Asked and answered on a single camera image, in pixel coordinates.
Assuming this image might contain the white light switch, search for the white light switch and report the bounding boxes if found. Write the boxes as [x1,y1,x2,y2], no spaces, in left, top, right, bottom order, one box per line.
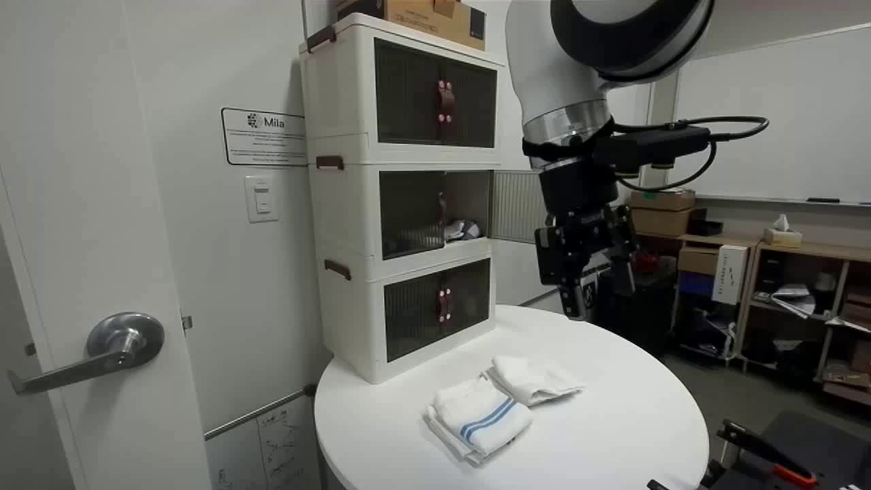
[245,175,277,224]

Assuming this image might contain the blue striped folded towel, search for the blue striped folded towel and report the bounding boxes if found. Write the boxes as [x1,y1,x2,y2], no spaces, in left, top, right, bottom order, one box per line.
[423,376,533,465]

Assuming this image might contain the wooden storage shelf unit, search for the wooden storage shelf unit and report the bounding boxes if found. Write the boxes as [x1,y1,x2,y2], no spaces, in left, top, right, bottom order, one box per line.
[672,235,871,405]

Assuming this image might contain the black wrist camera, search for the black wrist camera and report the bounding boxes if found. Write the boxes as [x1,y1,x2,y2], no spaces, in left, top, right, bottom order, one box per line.
[593,128,710,171]

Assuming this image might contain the silver door lever handle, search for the silver door lever handle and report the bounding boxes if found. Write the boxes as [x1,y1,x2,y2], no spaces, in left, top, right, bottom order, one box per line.
[9,311,167,395]

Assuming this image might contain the wall notice sign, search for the wall notice sign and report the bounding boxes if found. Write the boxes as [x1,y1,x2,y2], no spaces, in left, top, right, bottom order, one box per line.
[222,107,309,165]

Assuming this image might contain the white door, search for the white door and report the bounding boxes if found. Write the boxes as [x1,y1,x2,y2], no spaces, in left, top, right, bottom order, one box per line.
[0,0,211,490]

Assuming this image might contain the black camera cable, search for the black camera cable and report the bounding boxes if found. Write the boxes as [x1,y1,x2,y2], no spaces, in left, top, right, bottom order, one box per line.
[615,115,773,194]

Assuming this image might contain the white stacked shelf cabinet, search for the white stacked shelf cabinet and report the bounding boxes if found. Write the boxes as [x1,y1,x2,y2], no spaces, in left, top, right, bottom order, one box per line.
[300,14,501,382]

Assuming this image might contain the cardboard boxes on shelf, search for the cardboard boxes on shelf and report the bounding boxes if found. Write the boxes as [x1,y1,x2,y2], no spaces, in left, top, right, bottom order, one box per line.
[630,191,698,237]

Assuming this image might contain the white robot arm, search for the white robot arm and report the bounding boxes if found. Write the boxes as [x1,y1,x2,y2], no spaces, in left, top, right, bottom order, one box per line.
[507,0,716,318]

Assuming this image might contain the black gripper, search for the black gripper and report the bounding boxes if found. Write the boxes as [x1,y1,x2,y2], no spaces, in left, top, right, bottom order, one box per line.
[537,160,638,318]

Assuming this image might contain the wall whiteboard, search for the wall whiteboard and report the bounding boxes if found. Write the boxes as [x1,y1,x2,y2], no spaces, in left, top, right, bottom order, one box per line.
[675,25,871,205]

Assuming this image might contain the plain white folded towel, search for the plain white folded towel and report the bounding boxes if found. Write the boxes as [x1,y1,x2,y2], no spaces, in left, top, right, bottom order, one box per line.
[494,356,584,405]

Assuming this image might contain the tissue box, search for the tissue box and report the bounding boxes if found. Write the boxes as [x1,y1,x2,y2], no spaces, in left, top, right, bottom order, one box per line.
[762,214,803,247]

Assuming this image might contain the shelf door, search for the shelf door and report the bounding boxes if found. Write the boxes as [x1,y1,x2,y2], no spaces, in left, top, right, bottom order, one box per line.
[382,171,442,259]

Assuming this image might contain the black and red tool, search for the black and red tool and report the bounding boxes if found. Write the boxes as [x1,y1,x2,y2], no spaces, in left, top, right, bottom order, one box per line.
[718,422,819,490]

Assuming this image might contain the cardboard box on cabinet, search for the cardboard box on cabinet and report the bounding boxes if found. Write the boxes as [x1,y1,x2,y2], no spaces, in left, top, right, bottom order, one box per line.
[328,0,487,52]

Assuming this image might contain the items inside middle shelf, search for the items inside middle shelf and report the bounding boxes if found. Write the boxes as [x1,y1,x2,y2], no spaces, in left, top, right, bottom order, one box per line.
[397,217,483,247]

